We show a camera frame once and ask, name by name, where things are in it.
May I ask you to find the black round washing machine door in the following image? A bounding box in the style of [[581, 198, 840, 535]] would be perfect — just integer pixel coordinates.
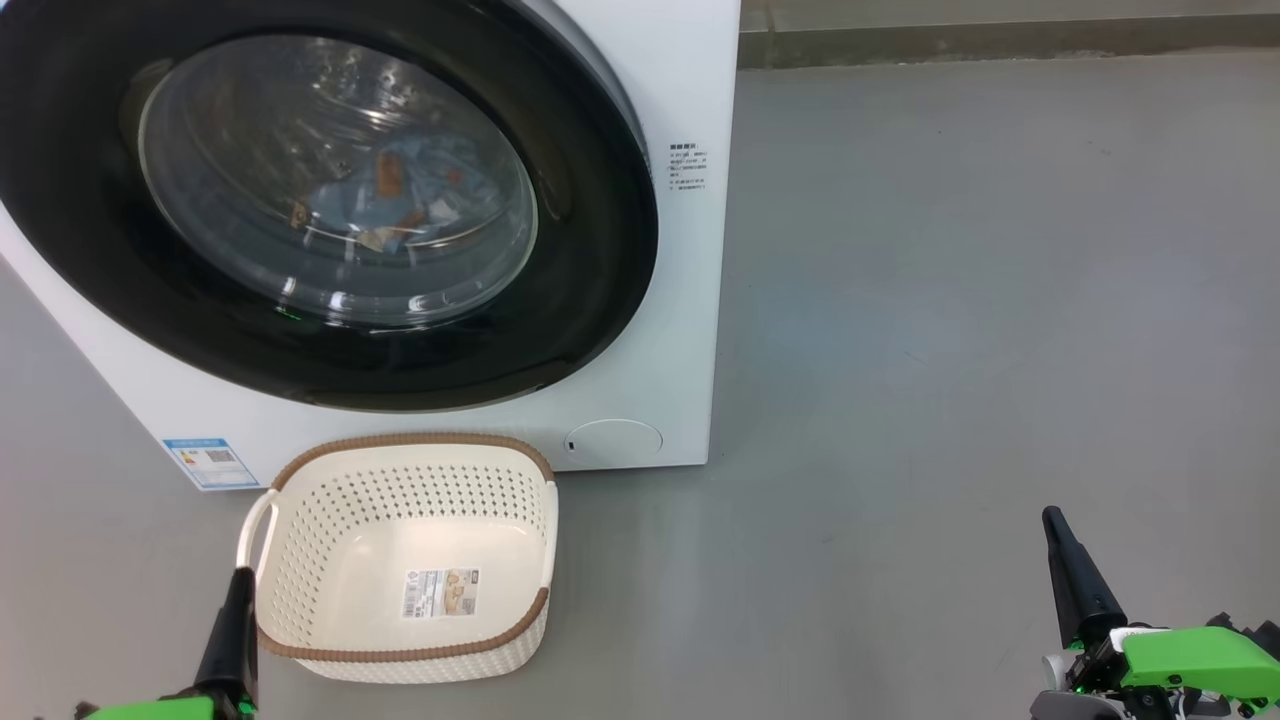
[[0, 0, 659, 413]]

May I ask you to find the blue patterned garment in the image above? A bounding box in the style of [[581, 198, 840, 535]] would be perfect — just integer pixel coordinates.
[[290, 135, 501, 256]]

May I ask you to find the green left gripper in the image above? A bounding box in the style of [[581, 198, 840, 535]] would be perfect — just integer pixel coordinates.
[[80, 567, 259, 720]]

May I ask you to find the printed warning text label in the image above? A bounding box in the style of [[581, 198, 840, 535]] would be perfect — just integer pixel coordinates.
[[668, 142, 713, 193]]

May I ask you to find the grey skirting board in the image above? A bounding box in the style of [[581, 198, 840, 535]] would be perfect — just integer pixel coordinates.
[[738, 15, 1280, 69]]

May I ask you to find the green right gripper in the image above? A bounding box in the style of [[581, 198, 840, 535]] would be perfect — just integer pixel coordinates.
[[1030, 506, 1280, 720]]

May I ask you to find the paper basket label sticker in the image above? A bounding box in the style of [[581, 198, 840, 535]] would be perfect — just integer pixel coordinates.
[[402, 567, 482, 621]]

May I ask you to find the cream perforated laundry basket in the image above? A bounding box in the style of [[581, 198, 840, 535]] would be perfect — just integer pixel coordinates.
[[236, 432, 559, 686]]

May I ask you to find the white front-load washing machine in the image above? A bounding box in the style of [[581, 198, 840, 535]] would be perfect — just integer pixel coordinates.
[[0, 0, 742, 491]]

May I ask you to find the blue energy label sticker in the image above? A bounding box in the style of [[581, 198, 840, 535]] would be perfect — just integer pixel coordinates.
[[163, 437, 261, 491]]

